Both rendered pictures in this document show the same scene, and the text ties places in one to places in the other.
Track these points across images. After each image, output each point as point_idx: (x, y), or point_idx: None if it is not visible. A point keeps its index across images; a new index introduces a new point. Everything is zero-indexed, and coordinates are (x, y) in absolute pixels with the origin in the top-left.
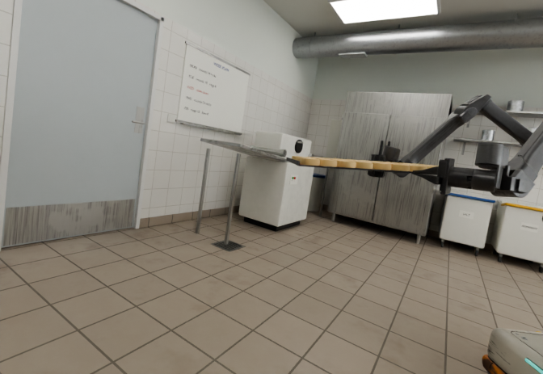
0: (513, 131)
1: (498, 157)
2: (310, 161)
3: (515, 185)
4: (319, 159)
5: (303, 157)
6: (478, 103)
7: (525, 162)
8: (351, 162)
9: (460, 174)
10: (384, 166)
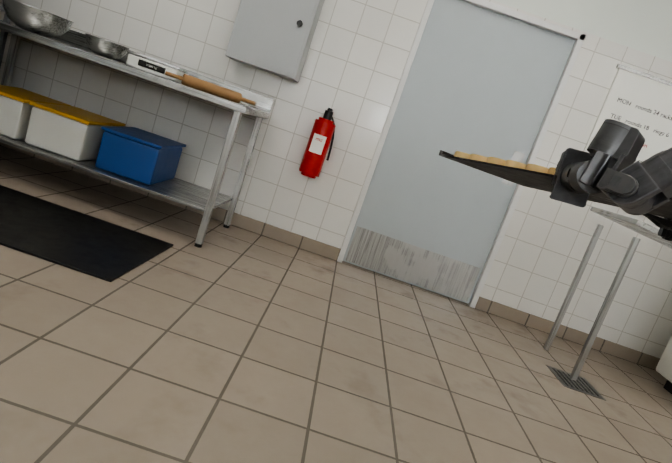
0: None
1: (604, 140)
2: (455, 154)
3: (608, 180)
4: None
5: None
6: None
7: (658, 153)
8: (493, 158)
9: (567, 168)
10: (528, 167)
